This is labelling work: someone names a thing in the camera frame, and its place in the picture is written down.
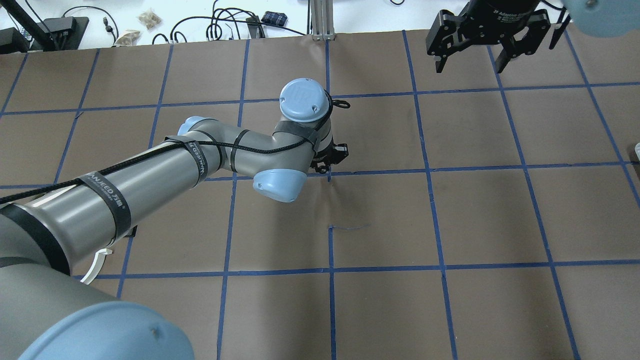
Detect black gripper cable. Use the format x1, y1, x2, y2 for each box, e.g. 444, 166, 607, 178
0, 90, 351, 206

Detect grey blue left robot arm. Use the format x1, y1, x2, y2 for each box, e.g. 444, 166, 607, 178
1, 78, 350, 360

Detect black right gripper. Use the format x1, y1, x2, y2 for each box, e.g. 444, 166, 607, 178
425, 0, 551, 75

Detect white curved plastic bracket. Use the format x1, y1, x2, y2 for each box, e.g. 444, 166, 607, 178
80, 247, 114, 285

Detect aluminium frame post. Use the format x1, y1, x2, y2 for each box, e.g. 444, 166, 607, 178
307, 0, 336, 41

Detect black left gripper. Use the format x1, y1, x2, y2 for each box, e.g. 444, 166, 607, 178
310, 139, 349, 174

